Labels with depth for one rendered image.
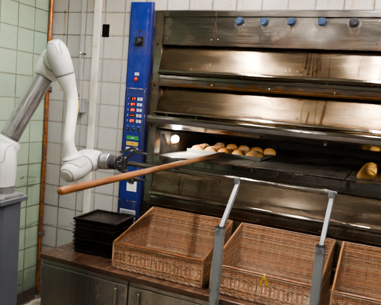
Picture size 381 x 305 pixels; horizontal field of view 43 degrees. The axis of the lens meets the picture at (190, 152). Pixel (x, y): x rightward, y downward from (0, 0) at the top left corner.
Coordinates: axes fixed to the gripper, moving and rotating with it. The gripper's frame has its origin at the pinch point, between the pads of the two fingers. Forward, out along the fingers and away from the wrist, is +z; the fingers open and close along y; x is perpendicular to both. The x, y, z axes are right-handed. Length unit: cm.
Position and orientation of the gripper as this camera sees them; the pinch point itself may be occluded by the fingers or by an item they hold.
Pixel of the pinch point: (144, 166)
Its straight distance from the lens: 249.5
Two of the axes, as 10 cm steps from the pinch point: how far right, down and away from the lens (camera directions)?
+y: -0.8, 9.9, 1.0
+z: 9.2, 1.2, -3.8
